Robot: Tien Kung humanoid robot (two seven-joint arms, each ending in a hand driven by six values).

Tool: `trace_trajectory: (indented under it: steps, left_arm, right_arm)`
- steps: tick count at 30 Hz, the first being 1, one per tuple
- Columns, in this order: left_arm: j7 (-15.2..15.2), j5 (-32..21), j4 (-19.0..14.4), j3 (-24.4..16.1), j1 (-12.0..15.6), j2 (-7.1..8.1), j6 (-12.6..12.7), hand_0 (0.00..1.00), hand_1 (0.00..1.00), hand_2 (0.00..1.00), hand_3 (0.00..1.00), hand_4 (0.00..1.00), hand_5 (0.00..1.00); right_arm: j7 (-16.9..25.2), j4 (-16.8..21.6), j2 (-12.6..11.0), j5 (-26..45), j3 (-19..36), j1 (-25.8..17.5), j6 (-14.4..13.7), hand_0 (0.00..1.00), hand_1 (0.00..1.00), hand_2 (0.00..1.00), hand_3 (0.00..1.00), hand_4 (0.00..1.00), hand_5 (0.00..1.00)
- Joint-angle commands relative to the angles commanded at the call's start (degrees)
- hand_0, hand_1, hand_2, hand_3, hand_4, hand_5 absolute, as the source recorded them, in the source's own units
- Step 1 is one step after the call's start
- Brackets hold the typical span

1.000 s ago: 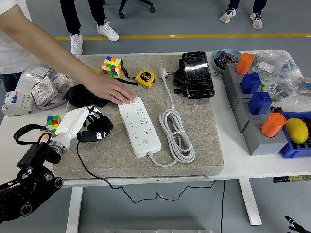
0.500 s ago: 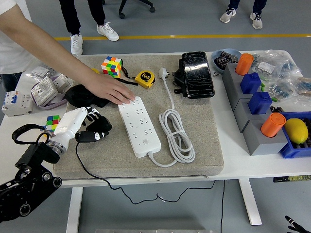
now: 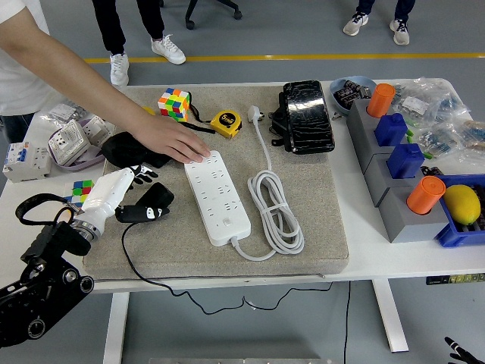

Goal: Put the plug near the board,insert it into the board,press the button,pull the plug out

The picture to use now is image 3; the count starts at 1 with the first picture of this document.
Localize large colourful puzzle cube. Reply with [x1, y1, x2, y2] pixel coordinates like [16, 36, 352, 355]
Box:
[158, 87, 191, 122]

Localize clear bag white label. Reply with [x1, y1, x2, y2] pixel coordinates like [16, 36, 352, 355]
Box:
[393, 77, 473, 124]

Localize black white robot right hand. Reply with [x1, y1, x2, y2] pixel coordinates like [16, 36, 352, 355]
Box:
[443, 336, 484, 364]

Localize black electronic parts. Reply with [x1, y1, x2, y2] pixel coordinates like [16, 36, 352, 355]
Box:
[336, 79, 374, 105]

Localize white table leg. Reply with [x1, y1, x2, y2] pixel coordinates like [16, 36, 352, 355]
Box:
[102, 292, 130, 364]
[371, 279, 409, 353]

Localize white socket module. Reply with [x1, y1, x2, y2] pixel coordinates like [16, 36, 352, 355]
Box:
[48, 119, 92, 167]
[81, 115, 114, 147]

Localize light blue bowl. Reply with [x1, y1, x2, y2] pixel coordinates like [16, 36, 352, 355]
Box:
[329, 76, 377, 117]

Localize black cloth pouch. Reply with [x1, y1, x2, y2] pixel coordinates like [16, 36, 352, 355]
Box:
[101, 131, 172, 171]

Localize white power strip cable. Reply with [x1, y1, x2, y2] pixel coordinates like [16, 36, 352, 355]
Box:
[246, 105, 305, 262]

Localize white power strip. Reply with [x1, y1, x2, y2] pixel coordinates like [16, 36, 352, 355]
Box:
[183, 149, 252, 247]

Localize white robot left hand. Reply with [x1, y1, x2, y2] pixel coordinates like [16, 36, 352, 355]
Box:
[77, 165, 171, 233]

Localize black office chair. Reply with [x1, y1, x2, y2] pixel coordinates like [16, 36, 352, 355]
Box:
[184, 0, 243, 30]

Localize yellow lemon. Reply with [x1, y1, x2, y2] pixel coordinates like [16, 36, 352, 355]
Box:
[443, 184, 482, 225]

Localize grey slotted block holder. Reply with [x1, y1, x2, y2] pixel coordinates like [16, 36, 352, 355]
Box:
[346, 99, 454, 244]

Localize person's right hand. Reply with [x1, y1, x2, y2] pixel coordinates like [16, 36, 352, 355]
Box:
[130, 113, 211, 164]

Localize clear bag blue parts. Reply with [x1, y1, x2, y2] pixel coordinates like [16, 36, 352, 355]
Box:
[411, 121, 462, 158]

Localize small colourful puzzle cube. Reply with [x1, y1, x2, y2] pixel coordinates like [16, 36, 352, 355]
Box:
[63, 179, 95, 208]

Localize clear bag metal parts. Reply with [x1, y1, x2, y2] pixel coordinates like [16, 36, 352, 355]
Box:
[37, 101, 90, 123]

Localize black glossy cracked case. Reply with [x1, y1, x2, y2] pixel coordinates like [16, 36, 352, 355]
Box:
[283, 80, 336, 155]

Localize orange cylinder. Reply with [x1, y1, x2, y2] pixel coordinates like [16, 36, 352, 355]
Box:
[365, 83, 396, 118]
[406, 175, 447, 215]

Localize white circuit breaker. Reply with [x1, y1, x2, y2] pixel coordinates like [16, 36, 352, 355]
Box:
[2, 141, 52, 184]

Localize blue block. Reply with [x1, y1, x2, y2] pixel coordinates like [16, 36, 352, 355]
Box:
[386, 143, 425, 180]
[374, 112, 409, 148]

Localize thin black adapter cord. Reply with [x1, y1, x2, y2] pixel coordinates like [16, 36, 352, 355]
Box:
[120, 221, 334, 315]

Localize hanging black cable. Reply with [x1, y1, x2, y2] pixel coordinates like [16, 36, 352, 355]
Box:
[343, 281, 352, 364]

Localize grey-brown mat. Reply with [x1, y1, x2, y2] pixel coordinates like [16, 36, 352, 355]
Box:
[82, 85, 352, 282]

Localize blue plastic bin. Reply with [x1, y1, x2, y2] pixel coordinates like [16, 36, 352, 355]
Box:
[433, 174, 485, 249]

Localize yellow tape measure black strap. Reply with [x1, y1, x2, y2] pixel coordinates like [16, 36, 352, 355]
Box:
[186, 99, 243, 140]

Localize clear bag brown parts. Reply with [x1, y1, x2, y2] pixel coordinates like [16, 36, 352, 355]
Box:
[454, 120, 485, 156]

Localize purple flat band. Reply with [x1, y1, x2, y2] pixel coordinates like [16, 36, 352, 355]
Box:
[51, 116, 111, 174]

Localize black power adapter plug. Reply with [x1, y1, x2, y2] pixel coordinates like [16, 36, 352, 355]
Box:
[136, 182, 176, 210]

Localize person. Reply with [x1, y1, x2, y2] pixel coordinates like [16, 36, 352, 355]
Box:
[92, 0, 187, 87]
[0, 0, 58, 143]
[343, 0, 416, 46]

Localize black table control panel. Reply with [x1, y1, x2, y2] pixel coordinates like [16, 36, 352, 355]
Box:
[425, 272, 485, 286]

